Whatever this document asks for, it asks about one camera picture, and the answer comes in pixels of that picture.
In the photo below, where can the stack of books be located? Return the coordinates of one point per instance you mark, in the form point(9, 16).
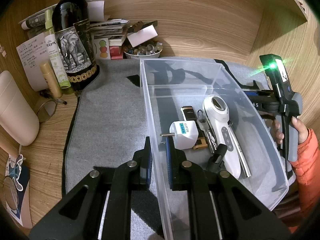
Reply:
point(108, 38)

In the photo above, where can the white bowl of marbles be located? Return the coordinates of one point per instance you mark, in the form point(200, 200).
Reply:
point(151, 49)

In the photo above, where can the white card box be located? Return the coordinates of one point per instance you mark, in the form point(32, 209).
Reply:
point(142, 35)

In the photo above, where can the green white spray bottle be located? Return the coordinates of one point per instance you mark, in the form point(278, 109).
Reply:
point(53, 51)

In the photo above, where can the silver metal bar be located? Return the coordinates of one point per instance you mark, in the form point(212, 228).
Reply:
point(243, 162)

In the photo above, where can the pink mug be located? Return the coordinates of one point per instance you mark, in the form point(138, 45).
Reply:
point(17, 118)

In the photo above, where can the right hand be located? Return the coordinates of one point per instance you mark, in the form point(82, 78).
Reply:
point(295, 125)

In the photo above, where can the dark wine bottle elephant label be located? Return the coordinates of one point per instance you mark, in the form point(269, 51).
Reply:
point(72, 32)

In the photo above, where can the gold lip balm tube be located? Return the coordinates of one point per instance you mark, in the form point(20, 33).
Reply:
point(50, 79)

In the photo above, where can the glasses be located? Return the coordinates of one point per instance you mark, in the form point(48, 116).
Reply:
point(48, 108)

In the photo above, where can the white handwritten note paper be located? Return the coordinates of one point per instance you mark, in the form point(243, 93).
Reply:
point(31, 53)

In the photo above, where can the black gold lighter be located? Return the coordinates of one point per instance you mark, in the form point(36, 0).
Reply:
point(197, 134)

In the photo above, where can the orange sleeve forearm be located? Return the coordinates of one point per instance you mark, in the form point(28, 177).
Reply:
point(306, 169)

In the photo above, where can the clear plastic storage box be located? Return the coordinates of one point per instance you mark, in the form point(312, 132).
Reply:
point(220, 206)

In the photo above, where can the white power plug adapter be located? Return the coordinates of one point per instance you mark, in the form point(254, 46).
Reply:
point(180, 133)

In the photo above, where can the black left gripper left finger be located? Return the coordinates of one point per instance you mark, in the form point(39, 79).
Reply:
point(143, 171)

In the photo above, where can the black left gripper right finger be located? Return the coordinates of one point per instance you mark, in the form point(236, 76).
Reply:
point(175, 158)

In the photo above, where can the white facial massager device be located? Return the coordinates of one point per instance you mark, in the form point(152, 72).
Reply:
point(216, 113)

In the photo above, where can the blue cartoon sticker card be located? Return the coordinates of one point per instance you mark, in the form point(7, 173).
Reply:
point(16, 191)

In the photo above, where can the grey mat with black pattern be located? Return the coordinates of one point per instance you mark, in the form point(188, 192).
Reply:
point(131, 100)

